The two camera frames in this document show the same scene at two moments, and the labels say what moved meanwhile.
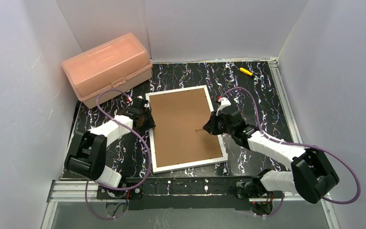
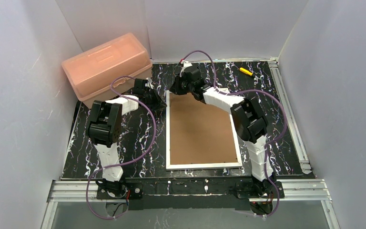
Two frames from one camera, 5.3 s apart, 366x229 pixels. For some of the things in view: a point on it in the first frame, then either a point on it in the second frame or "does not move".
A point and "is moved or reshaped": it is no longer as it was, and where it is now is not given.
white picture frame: x=178 y=140 is moved or reshaped
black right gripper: x=217 y=123 to x=177 y=87
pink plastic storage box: x=120 y=64 does not move
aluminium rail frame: x=58 y=192 does not move
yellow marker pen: x=246 y=71 does not move
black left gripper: x=144 y=115 to x=153 y=97
